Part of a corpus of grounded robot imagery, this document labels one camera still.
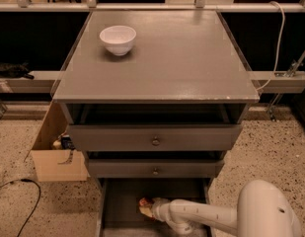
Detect black floor cable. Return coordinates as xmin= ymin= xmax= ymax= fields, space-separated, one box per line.
xmin=0 ymin=178 xmax=41 ymax=237

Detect metal rail frame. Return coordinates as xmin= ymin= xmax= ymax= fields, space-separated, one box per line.
xmin=0 ymin=0 xmax=305 ymax=12

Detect red coke can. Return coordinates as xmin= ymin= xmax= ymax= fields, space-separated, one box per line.
xmin=138 ymin=197 xmax=154 ymax=209

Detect grey drawer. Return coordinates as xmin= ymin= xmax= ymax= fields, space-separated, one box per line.
xmin=87 ymin=159 xmax=224 ymax=178
xmin=96 ymin=179 xmax=215 ymax=237
xmin=67 ymin=124 xmax=242 ymax=151

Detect cardboard box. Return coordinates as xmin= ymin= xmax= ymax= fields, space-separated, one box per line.
xmin=31 ymin=103 xmax=89 ymax=182

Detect black object on ledge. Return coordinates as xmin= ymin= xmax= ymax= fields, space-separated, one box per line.
xmin=0 ymin=62 xmax=34 ymax=80

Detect grey drawer cabinet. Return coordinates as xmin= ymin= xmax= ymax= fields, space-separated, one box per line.
xmin=50 ymin=9 xmax=261 ymax=237

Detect items inside cardboard box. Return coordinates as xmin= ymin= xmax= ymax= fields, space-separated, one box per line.
xmin=52 ymin=134 xmax=75 ymax=150

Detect grey bottom drawer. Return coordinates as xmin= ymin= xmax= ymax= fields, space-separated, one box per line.
xmin=96 ymin=179 xmax=215 ymax=237

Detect white ceramic bowl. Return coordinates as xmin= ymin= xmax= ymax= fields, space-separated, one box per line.
xmin=100 ymin=26 xmax=136 ymax=56

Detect grey middle drawer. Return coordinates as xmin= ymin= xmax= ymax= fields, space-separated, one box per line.
xmin=87 ymin=159 xmax=224 ymax=178

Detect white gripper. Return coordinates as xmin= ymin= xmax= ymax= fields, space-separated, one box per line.
xmin=139 ymin=197 xmax=171 ymax=222

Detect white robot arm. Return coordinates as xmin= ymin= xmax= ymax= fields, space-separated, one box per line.
xmin=138 ymin=180 xmax=302 ymax=237

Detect grey top drawer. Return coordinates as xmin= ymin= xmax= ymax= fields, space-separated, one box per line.
xmin=67 ymin=124 xmax=242 ymax=151

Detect white hanging cable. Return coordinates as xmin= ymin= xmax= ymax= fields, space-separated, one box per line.
xmin=256 ymin=1 xmax=286 ymax=92

